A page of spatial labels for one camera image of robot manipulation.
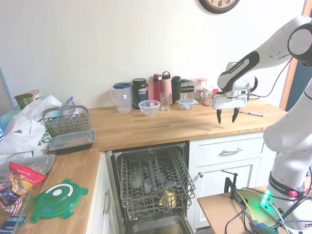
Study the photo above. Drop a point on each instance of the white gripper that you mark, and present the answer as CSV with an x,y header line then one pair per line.
x,y
229,101

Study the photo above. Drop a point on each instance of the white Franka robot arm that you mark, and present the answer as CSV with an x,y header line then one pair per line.
x,y
280,136

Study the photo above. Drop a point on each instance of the stainless dishwasher door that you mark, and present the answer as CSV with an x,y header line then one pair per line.
x,y
156,225

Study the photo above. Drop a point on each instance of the clear canister with chickpeas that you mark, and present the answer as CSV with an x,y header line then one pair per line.
x,y
207,97

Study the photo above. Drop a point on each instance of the white cabinet drawer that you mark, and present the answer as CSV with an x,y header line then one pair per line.
x,y
248,148

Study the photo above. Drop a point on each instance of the jar red checkered lid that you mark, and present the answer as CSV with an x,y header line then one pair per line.
x,y
202,83
193,81

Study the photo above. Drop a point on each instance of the glass container blue lid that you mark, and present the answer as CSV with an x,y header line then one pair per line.
x,y
186,103

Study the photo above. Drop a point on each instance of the teal lid bottle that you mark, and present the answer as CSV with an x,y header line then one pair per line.
x,y
184,81

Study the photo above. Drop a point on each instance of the black shaker bottle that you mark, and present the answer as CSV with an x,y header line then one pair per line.
x,y
176,89

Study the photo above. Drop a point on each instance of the clear drinking glass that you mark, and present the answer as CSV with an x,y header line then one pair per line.
x,y
165,102

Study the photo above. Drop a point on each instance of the silver cabinet knob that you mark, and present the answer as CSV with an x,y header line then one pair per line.
x,y
200,174

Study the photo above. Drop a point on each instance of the pink bottle black lid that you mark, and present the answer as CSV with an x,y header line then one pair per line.
x,y
166,85

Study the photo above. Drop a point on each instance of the black table clamp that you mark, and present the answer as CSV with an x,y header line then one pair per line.
x,y
231,185

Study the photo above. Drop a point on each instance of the red water bottle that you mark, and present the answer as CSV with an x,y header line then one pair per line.
x,y
156,87

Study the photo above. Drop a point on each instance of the clear plastic bowl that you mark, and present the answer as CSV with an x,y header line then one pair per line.
x,y
149,107

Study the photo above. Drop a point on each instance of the white cabinet door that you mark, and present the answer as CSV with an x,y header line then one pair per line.
x,y
219,195

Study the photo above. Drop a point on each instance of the black Vega protein tub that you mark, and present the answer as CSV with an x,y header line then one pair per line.
x,y
140,93

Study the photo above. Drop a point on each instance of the wooden robot table board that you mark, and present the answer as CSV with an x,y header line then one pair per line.
x,y
219,214

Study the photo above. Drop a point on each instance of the gold mug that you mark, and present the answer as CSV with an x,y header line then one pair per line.
x,y
168,198

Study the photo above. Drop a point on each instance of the red emergency stop button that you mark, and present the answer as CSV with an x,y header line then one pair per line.
x,y
293,193

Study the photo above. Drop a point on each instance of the clear pitcher blue lid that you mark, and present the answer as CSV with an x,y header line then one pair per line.
x,y
121,98

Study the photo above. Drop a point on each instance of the clear glass in rack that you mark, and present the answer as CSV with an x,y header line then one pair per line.
x,y
135,181

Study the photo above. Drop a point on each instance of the blue electronics box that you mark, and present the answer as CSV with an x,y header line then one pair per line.
x,y
262,226

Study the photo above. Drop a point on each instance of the clear zip bag blue seal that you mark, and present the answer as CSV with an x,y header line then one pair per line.
x,y
73,107

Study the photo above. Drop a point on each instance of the black meal container clear lid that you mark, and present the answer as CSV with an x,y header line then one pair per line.
x,y
72,142

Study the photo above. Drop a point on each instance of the grey cutlery basket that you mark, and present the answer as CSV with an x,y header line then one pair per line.
x,y
67,122

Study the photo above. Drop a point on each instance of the green round container lid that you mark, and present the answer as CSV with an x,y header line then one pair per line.
x,y
57,202

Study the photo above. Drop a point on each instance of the white yogurt cup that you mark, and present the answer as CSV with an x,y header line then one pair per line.
x,y
34,93

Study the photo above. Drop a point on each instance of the clear plastic takeaway lid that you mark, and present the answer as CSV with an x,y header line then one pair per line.
x,y
36,162

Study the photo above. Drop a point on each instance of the dark green paper cup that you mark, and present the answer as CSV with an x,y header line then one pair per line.
x,y
23,100

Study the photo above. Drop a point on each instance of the white plastic shopping bag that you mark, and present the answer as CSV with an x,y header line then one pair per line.
x,y
23,131

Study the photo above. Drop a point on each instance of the red snack bag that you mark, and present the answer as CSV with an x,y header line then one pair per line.
x,y
23,178

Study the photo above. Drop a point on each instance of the blue snack packets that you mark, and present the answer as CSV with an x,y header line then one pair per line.
x,y
8,197

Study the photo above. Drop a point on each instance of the clear glass baking dish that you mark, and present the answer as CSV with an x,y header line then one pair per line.
x,y
14,219

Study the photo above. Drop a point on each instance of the black round wall clock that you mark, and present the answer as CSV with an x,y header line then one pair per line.
x,y
218,5

